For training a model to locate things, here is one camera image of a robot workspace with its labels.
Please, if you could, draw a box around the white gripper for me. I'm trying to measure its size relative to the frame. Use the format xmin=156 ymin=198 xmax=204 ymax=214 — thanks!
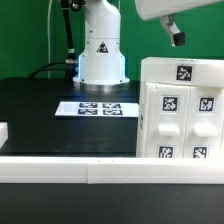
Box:
xmin=135 ymin=0 xmax=222 ymax=47

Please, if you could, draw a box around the white cabinet top block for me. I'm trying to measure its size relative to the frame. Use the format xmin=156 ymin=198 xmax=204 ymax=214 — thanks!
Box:
xmin=141 ymin=57 xmax=224 ymax=88

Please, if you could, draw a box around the white cabinet door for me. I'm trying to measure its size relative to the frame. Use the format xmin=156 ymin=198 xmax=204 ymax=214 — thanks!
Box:
xmin=145 ymin=84 xmax=190 ymax=158
xmin=183 ymin=87 xmax=224 ymax=159

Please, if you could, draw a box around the white cabinet body box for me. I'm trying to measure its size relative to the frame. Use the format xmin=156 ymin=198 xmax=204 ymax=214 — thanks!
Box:
xmin=135 ymin=78 xmax=224 ymax=159

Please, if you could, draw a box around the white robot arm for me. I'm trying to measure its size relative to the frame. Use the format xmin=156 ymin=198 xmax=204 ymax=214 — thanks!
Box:
xmin=60 ymin=0 xmax=222 ymax=89

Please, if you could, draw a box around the white marker base sheet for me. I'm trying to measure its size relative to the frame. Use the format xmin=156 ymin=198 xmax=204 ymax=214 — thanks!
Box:
xmin=55 ymin=101 xmax=139 ymax=117

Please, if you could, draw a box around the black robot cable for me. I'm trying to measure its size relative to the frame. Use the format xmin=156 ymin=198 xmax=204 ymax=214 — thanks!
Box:
xmin=28 ymin=0 xmax=80 ymax=80

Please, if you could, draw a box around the white cable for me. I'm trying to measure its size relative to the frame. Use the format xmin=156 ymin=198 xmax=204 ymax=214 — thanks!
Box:
xmin=47 ymin=0 xmax=54 ymax=79

